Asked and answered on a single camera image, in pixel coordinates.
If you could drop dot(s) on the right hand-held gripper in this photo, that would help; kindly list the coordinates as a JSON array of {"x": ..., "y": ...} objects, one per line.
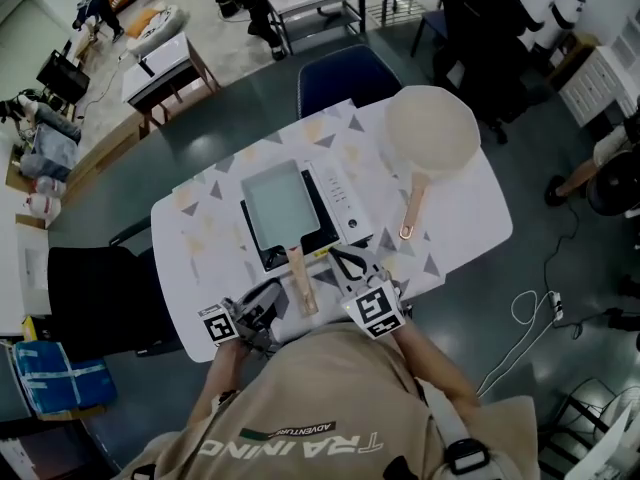
[{"x": 375, "y": 308}]

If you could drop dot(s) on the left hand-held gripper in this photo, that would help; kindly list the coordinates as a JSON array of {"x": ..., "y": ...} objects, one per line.
[{"x": 220, "y": 325}]

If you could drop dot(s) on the white portable induction cooktop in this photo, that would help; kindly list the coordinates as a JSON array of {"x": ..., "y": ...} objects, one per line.
[{"x": 340, "y": 193}]

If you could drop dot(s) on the rectangular pan with wooden handle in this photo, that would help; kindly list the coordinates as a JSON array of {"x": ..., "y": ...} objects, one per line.
[{"x": 277, "y": 203}]

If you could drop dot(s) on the person's right forearm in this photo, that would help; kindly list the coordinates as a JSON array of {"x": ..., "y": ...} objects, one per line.
[{"x": 435, "y": 363}]

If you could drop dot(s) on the person's left forearm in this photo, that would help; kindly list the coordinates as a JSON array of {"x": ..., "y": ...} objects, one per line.
[{"x": 220, "y": 378}]

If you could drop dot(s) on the person's beige shirt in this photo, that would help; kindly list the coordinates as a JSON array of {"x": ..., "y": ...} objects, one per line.
[{"x": 325, "y": 398}]

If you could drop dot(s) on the triangle patterned tablecloth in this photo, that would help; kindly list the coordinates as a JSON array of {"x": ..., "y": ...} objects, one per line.
[{"x": 345, "y": 133}]

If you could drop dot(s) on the round beige pan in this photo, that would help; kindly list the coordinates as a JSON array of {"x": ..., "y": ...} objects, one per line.
[{"x": 430, "y": 128}]

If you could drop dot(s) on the black mesh chair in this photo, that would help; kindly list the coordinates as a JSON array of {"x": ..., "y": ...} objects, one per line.
[{"x": 100, "y": 298}]

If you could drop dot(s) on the dark blue chair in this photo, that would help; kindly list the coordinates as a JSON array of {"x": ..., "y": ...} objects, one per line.
[
  {"x": 432, "y": 25},
  {"x": 347, "y": 83}
]

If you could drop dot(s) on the white power strip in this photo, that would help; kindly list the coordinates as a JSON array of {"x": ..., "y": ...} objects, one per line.
[{"x": 556, "y": 305}]

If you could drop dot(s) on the blue wrapped bundle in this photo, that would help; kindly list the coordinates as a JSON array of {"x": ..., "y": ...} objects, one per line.
[{"x": 60, "y": 378}]

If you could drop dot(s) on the cardboard box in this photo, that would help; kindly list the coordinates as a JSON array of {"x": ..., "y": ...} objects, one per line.
[{"x": 75, "y": 412}]

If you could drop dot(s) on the white filled bags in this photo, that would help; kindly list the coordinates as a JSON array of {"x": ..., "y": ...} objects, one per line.
[{"x": 45, "y": 200}]

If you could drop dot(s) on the black high-back office chair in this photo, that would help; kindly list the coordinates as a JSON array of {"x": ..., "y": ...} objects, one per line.
[{"x": 482, "y": 53}]

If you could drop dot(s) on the wooden sink cabinet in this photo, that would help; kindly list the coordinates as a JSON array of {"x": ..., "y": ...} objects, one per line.
[{"x": 165, "y": 65}]

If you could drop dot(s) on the translucent plastic bin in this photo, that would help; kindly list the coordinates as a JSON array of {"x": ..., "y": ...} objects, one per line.
[{"x": 50, "y": 150}]

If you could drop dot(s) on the black faucet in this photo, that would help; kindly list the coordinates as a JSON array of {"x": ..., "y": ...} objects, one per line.
[{"x": 146, "y": 67}]

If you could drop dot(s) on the black round chair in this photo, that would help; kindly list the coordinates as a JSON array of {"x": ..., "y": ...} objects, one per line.
[{"x": 615, "y": 188}]

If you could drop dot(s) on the white round cushion bed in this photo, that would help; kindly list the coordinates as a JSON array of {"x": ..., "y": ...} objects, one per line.
[{"x": 162, "y": 25}]

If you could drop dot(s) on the white drawer cabinet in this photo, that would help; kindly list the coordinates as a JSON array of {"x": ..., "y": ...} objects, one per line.
[{"x": 595, "y": 85}]

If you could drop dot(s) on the black cabinet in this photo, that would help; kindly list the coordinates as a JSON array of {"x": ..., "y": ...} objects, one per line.
[{"x": 62, "y": 75}]

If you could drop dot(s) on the orange pillow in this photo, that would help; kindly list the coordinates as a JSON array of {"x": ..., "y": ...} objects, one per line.
[{"x": 142, "y": 22}]

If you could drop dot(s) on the white desk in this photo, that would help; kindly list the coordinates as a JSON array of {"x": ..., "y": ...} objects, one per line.
[{"x": 607, "y": 453}]

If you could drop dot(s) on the white black machine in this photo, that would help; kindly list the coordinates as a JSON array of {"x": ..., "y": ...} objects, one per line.
[
  {"x": 535, "y": 13},
  {"x": 567, "y": 3}
]

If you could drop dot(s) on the low wooden table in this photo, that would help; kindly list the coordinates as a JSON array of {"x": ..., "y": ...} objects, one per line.
[{"x": 89, "y": 43}]

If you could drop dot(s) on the black frame chair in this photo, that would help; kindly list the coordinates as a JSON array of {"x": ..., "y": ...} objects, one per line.
[{"x": 575, "y": 418}]

